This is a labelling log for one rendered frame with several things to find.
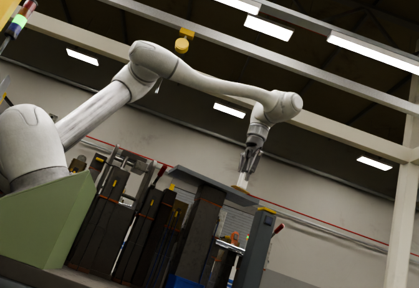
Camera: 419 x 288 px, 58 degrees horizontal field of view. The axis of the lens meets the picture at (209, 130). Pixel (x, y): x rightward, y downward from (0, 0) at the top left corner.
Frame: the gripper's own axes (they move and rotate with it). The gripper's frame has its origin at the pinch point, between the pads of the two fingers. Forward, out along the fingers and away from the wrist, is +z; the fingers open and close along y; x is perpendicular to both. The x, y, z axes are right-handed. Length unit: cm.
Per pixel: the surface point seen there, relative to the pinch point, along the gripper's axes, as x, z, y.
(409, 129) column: -652, -438, 335
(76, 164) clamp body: 60, 19, 25
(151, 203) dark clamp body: 28.9, 21.8, 15.4
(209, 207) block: 12.4, 16.9, -0.8
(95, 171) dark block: 53, 18, 22
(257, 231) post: -9.9, 18.0, -5.9
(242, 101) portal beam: -158, -206, 277
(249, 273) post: -11.0, 34.6, -6.2
